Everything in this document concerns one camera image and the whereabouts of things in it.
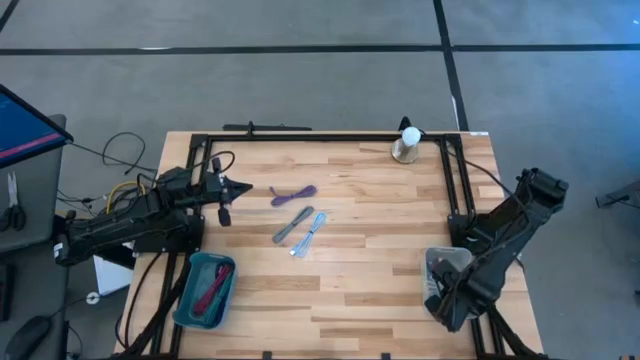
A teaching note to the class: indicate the black floor stand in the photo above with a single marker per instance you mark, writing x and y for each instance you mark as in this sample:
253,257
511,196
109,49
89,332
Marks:
625,196

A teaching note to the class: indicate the black computer mouse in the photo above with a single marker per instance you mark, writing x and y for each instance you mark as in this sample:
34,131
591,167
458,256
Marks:
27,337

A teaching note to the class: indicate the light bulb on wooden base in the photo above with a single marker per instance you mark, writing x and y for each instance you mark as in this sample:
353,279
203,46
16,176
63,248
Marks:
406,145

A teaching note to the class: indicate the black metal table frame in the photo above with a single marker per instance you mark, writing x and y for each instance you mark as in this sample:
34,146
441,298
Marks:
325,137

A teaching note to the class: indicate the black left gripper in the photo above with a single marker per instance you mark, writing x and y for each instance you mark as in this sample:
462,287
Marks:
217,192

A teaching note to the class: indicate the grey desk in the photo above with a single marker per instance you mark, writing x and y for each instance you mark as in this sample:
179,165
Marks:
35,200

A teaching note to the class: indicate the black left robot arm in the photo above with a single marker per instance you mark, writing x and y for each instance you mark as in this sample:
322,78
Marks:
115,225

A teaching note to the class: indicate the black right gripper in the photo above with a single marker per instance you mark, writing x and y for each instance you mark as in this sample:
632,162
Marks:
455,290

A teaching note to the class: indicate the blue laptop screen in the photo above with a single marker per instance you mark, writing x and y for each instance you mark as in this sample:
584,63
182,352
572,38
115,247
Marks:
25,130

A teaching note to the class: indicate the white paper sheet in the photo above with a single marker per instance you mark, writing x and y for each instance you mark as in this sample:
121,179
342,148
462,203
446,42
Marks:
112,275

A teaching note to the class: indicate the black stand foot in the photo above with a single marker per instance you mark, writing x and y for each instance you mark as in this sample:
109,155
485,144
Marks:
405,124

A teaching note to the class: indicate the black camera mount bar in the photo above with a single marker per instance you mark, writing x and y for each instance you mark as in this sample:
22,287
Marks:
270,128

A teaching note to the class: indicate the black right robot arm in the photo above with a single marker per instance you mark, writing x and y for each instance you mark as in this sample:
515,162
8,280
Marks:
525,210

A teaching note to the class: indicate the teal plastic bin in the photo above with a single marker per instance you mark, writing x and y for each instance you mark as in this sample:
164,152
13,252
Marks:
192,272

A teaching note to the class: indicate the grey plastic bin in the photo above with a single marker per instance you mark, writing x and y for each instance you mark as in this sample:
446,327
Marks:
457,255

